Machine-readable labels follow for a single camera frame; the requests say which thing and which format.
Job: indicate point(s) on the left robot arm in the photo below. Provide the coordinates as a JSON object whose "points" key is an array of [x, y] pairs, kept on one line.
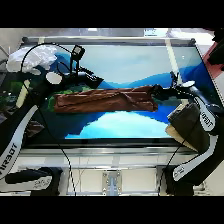
{"points": [[15, 133]]}

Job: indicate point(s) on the silver frame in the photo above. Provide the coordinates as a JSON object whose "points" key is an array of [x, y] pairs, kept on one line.
{"points": [[111, 183]]}

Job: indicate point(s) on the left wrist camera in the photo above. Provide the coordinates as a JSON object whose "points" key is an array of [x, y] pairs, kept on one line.
{"points": [[77, 50]]}

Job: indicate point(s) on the beige garment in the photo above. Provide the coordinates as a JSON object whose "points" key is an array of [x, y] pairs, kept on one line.
{"points": [[178, 138]]}

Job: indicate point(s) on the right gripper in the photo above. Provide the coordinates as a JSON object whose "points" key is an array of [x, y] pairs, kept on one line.
{"points": [[162, 93]]}

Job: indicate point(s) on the brown shirt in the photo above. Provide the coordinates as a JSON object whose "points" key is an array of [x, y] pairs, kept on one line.
{"points": [[106, 100]]}

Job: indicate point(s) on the white garment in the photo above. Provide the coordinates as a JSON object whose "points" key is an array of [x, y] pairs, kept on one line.
{"points": [[26, 58]]}

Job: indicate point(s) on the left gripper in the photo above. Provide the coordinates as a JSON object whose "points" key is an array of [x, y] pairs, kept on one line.
{"points": [[89, 80]]}

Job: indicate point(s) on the dark grey garment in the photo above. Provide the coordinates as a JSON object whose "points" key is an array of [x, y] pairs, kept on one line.
{"points": [[188, 126]]}

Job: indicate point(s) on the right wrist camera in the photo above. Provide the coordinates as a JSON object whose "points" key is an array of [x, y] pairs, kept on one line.
{"points": [[174, 79]]}

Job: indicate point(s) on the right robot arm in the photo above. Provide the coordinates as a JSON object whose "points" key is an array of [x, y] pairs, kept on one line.
{"points": [[208, 133]]}

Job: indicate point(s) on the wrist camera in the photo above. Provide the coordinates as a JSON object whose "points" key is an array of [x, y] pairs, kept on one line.
{"points": [[174, 79], [77, 50]]}

